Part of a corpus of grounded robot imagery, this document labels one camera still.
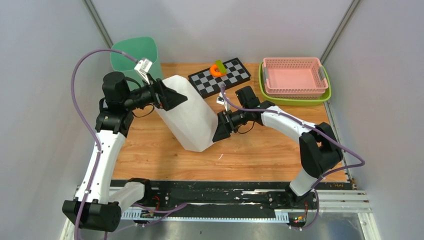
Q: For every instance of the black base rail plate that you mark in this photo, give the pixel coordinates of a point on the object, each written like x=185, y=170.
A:
x=226, y=199

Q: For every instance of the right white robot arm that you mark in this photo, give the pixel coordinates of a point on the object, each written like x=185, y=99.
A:
x=319, y=150

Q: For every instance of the green plastic tray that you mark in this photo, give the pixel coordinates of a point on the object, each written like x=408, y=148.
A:
x=292, y=102

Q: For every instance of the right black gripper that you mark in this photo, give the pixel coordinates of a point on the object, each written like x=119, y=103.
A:
x=224, y=130

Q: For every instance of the pink perforated basket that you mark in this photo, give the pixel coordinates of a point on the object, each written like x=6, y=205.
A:
x=289, y=76

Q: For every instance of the large white container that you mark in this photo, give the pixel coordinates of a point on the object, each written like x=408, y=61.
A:
x=192, y=122

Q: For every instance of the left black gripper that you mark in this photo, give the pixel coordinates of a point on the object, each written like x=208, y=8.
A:
x=162, y=97

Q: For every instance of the green plastic bin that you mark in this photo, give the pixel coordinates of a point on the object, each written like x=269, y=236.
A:
x=137, y=47

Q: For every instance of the black white checkerboard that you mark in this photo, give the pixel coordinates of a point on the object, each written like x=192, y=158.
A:
x=208, y=85

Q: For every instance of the green block toy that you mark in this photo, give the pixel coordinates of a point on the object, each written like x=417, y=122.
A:
x=220, y=67

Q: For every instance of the aluminium frame rails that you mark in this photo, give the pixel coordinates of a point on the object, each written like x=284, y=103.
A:
x=330, y=201

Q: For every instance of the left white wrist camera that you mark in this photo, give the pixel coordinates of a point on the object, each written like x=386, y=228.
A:
x=142, y=68

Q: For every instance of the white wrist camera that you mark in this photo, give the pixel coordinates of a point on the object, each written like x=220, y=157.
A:
x=142, y=68
x=220, y=100

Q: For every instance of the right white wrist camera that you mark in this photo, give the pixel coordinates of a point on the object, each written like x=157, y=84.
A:
x=220, y=100

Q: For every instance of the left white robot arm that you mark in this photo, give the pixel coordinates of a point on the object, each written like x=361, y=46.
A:
x=93, y=207

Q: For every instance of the orange ring toy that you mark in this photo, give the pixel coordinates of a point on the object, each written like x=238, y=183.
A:
x=215, y=71

